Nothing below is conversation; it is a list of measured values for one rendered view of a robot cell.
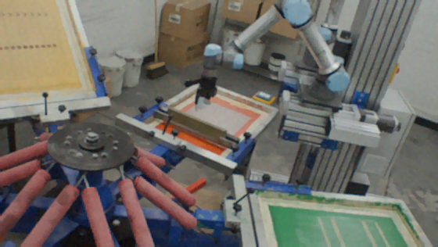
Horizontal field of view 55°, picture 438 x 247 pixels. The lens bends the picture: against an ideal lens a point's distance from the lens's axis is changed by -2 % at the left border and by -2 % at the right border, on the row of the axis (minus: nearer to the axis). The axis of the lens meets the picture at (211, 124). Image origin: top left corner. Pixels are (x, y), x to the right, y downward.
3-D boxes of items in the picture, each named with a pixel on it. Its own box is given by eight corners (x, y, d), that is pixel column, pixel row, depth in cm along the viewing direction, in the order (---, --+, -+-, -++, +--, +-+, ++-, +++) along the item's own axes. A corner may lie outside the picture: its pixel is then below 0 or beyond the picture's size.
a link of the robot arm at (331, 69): (347, 75, 220) (297, -13, 198) (356, 87, 207) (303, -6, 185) (327, 87, 224) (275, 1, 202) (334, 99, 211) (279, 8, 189)
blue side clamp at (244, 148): (243, 144, 235) (246, 134, 231) (252, 148, 233) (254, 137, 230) (220, 170, 210) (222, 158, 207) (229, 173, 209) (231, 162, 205)
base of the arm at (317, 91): (332, 91, 239) (337, 76, 234) (335, 103, 226) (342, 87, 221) (306, 86, 240) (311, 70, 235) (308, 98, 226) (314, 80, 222)
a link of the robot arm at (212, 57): (223, 50, 203) (205, 47, 202) (218, 71, 208) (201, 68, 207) (222, 44, 210) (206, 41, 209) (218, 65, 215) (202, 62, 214)
